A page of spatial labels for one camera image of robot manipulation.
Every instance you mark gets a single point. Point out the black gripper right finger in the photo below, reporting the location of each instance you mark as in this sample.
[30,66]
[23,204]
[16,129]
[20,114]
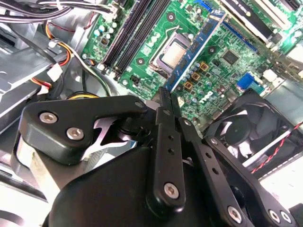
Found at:
[236,175]

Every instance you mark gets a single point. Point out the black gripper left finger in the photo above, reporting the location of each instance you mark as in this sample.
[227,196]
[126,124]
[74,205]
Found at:
[59,123]

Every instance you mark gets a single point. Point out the blue RAM stick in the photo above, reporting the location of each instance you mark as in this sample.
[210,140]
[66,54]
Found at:
[196,47]

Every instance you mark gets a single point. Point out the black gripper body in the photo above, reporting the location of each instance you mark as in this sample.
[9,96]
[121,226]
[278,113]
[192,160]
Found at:
[106,194]

